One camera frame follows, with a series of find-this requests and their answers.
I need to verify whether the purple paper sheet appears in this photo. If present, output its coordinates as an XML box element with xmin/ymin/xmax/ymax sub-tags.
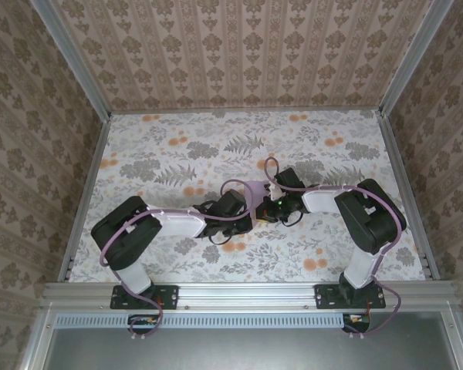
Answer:
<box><xmin>243</xmin><ymin>179</ymin><xmax>269</xmax><ymax>217</ymax></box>

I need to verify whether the floral patterned table cover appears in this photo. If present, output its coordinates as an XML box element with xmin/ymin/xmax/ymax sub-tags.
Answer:
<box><xmin>67</xmin><ymin>109</ymin><xmax>429</xmax><ymax>284</ymax></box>

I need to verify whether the grey metal panel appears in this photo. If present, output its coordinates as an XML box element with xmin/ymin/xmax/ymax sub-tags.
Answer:
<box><xmin>42</xmin><ymin>325</ymin><xmax>462</xmax><ymax>370</ymax></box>

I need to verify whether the small connector circuit board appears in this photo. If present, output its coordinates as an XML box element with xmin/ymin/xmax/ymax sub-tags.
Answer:
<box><xmin>342</xmin><ymin>312</ymin><xmax>372</xmax><ymax>333</ymax></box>
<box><xmin>127</xmin><ymin>314</ymin><xmax>160</xmax><ymax>329</ymax></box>

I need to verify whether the wide aluminium base rail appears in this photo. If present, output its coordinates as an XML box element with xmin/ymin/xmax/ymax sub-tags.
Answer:
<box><xmin>42</xmin><ymin>280</ymin><xmax>463</xmax><ymax>312</ymax></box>

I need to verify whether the slotted white cable duct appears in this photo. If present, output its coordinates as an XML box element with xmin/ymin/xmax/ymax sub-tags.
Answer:
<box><xmin>56</xmin><ymin>312</ymin><xmax>346</xmax><ymax>329</ymax></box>

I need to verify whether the thin aluminium table end rail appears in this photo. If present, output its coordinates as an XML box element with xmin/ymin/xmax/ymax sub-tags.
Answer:
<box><xmin>110</xmin><ymin>109</ymin><xmax>383</xmax><ymax>116</ymax></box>

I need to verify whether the aluminium table side rail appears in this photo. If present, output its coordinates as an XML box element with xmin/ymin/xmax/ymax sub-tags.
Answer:
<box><xmin>57</xmin><ymin>113</ymin><xmax>113</xmax><ymax>284</ymax></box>
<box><xmin>376</xmin><ymin>109</ymin><xmax>443</xmax><ymax>282</ymax></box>

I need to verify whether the aluminium corner post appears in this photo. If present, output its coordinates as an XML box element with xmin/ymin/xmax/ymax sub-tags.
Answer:
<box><xmin>377</xmin><ymin>0</ymin><xmax>455</xmax><ymax>116</ymax></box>
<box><xmin>29</xmin><ymin>0</ymin><xmax>113</xmax><ymax>120</ymax></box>

